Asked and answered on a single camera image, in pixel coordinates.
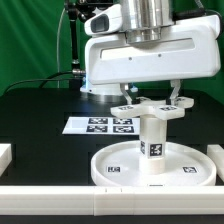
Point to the white front barrier rail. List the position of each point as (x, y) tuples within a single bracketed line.
[(98, 201)]

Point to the white left barrier block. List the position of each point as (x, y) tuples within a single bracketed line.
[(5, 157)]

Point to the white marker sheet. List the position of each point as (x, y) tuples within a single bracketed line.
[(102, 126)]

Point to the white round table top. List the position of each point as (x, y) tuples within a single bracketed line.
[(123, 164)]

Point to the white cross-shaped table base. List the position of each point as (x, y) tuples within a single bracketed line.
[(159, 109)]

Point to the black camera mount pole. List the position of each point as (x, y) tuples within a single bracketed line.
[(81, 10)]

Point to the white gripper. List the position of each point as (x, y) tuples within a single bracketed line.
[(186, 50)]

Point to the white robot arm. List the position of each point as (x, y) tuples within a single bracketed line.
[(145, 40)]

